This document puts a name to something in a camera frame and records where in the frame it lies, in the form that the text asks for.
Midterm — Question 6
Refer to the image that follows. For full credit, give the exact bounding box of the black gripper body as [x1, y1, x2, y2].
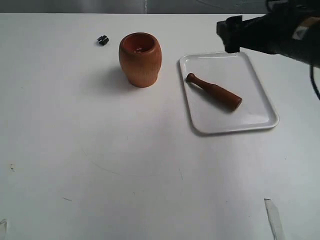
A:
[239, 0, 320, 67]

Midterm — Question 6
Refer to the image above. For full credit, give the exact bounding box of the dark wooden pestle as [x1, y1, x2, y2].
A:
[185, 73, 243, 111]

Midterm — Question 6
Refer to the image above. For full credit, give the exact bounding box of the wooden mortar cup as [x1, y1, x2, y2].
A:
[118, 32, 162, 88]

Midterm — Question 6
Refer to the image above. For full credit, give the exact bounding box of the white rectangular plastic tray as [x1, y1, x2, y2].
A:
[178, 52, 279, 136]

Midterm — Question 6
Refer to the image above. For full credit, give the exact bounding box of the small black clip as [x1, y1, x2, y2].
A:
[97, 35, 109, 46]

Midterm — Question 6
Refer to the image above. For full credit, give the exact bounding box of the clear tape strip right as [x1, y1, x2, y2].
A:
[264, 198, 286, 240]

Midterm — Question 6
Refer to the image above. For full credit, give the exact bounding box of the clear tape strip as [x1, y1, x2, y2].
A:
[264, 198, 286, 240]
[0, 219, 8, 240]

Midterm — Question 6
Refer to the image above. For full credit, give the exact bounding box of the clear tape strip left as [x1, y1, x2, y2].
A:
[0, 219, 8, 240]

